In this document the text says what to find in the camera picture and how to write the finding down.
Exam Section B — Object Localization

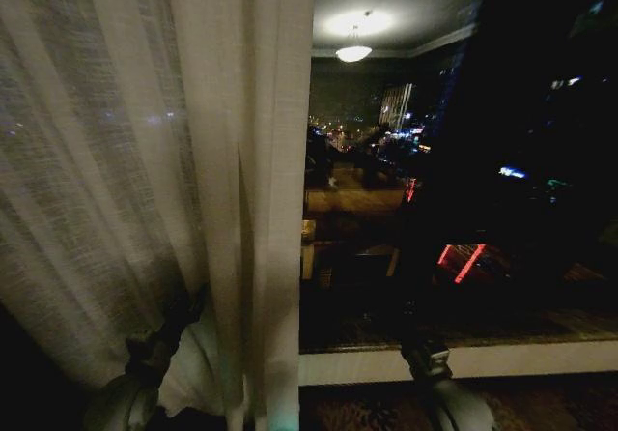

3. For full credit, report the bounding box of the white sheer curtain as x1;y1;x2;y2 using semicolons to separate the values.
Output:
0;0;318;431

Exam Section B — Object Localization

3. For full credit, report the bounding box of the dark window glass pane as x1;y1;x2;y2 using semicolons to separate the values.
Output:
299;0;618;354

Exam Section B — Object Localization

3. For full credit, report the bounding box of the white window sill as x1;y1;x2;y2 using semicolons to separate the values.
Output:
298;339;618;387

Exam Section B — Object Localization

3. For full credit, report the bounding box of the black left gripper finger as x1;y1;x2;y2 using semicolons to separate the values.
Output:
176;282;210;327

